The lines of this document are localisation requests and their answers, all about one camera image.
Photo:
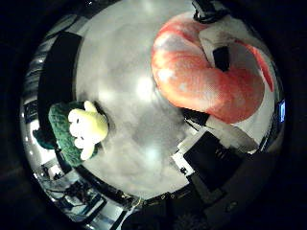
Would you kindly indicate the orange shrimp plush toy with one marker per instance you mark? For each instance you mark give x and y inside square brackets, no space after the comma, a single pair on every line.
[204,83]

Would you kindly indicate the open black laptop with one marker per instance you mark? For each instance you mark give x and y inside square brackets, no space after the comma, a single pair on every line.
[282,111]

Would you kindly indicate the green broccoli plush toy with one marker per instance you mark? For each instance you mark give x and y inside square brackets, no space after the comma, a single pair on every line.
[78,134]

